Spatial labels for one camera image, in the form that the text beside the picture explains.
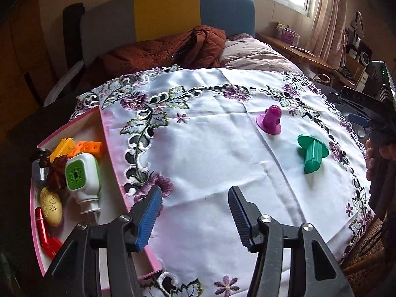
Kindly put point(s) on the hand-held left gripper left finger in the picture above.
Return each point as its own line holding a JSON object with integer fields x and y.
{"x": 150, "y": 219}

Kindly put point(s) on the yellow building block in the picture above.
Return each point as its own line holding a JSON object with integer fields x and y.
{"x": 62, "y": 150}

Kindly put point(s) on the cardboard box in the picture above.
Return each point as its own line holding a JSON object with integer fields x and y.
{"x": 355, "y": 71}

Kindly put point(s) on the purple perforated silicone cone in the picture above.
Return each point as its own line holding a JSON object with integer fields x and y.
{"x": 271, "y": 119}

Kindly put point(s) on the yellow perforated oval case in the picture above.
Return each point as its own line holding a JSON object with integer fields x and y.
{"x": 51, "y": 205}

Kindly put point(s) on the brown jacket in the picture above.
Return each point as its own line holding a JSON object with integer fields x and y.
{"x": 148, "y": 57}

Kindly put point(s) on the green plastic spool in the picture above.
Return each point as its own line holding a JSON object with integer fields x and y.
{"x": 311, "y": 151}

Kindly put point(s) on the black electronic device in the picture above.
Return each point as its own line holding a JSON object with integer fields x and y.
{"x": 383, "y": 74}

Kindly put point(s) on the purple patterned box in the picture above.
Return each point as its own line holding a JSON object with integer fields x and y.
{"x": 288, "y": 34}

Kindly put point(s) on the white and green plug-in device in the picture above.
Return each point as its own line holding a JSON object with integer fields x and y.
{"x": 82, "y": 176}

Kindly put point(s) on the wooden bedside shelf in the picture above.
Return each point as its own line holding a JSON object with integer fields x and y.
{"x": 297, "y": 52}

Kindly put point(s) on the white floral embroidered tablecloth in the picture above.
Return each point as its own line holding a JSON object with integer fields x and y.
{"x": 216, "y": 151}

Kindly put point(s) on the multicoloured bed headboard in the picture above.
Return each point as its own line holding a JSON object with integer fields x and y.
{"x": 167, "y": 12}

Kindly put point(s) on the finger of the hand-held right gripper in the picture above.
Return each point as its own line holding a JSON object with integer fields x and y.
{"x": 357, "y": 119}

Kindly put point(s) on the pink box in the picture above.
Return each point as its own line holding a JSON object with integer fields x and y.
{"x": 109, "y": 148}

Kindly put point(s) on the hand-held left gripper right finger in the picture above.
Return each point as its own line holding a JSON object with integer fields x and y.
{"x": 239, "y": 219}

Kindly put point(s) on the orange building block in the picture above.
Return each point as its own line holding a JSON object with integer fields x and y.
{"x": 88, "y": 148}

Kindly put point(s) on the person's right hand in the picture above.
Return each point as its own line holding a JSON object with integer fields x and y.
{"x": 371, "y": 161}

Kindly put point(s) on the white curved plastic part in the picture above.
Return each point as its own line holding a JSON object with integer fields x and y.
{"x": 62, "y": 83}

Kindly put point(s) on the dark brown toy figure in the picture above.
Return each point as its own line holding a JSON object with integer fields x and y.
{"x": 55, "y": 170}

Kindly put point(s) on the red metal capsule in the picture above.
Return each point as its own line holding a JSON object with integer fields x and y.
{"x": 41, "y": 225}

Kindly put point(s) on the beige quilt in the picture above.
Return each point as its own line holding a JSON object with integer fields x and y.
{"x": 256, "y": 56}

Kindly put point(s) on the pink curtain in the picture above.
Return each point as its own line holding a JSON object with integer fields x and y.
{"x": 328, "y": 21}

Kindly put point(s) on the grey and black small bottle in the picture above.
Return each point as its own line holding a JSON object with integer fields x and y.
{"x": 40, "y": 167}

